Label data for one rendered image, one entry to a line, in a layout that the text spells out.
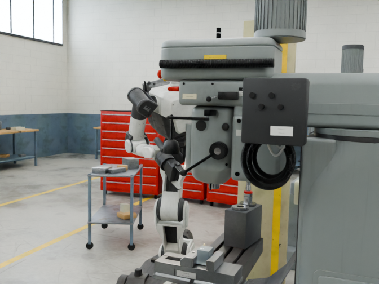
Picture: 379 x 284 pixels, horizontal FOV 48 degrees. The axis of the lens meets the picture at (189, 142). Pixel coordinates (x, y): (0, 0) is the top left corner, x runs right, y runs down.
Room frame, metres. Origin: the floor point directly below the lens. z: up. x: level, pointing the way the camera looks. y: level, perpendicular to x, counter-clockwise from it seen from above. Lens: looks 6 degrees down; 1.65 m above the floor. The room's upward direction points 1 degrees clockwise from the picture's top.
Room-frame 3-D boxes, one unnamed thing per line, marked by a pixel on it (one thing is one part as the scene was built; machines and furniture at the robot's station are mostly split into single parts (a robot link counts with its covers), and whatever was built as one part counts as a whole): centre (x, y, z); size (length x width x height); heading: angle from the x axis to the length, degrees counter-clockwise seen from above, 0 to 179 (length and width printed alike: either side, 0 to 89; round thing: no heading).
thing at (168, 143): (1.84, 0.08, 1.45); 0.07 x 0.07 x 0.06
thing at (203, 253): (1.70, -0.07, 1.02); 0.06 x 0.05 x 0.06; 158
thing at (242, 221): (2.20, -0.29, 1.01); 0.22 x 0.12 x 0.20; 150
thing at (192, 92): (1.77, -0.15, 1.68); 0.34 x 0.24 x 0.10; 69
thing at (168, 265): (1.71, -0.05, 0.97); 0.35 x 0.15 x 0.11; 68
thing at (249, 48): (1.78, -0.12, 1.81); 0.47 x 0.26 x 0.16; 69
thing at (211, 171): (1.79, -0.11, 1.47); 0.21 x 0.19 x 0.32; 159
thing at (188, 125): (1.83, -0.01, 1.45); 0.04 x 0.04 x 0.21; 69
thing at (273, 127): (1.37, -0.27, 1.62); 0.20 x 0.09 x 0.21; 69
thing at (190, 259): (1.72, -0.02, 1.00); 0.12 x 0.06 x 0.04; 158
